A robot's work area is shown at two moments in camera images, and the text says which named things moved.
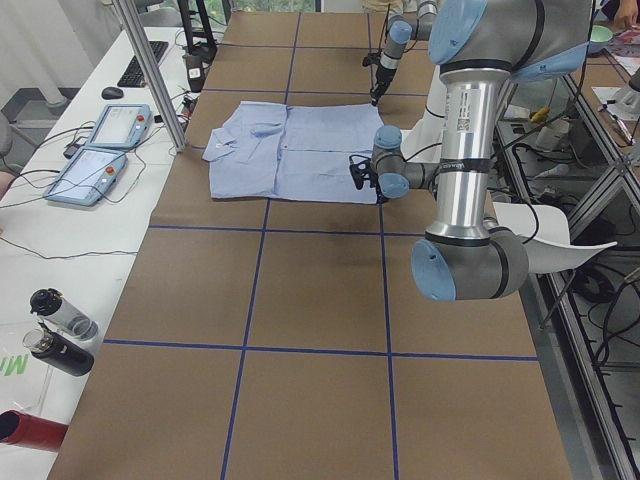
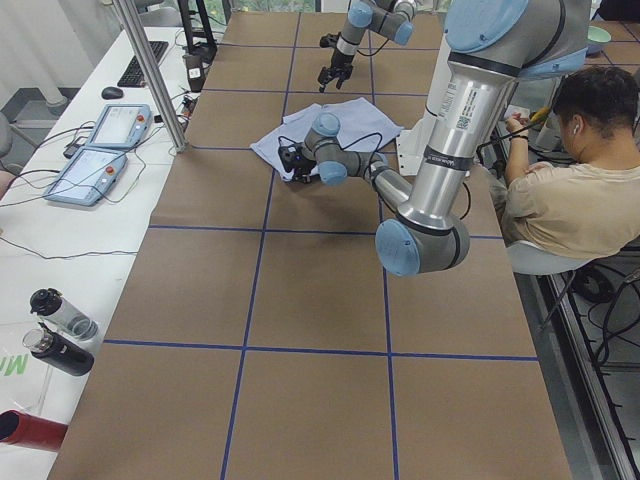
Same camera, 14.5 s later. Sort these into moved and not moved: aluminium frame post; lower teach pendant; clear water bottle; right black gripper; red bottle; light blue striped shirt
Moved: right black gripper; light blue striped shirt
Not moved: clear water bottle; aluminium frame post; red bottle; lower teach pendant
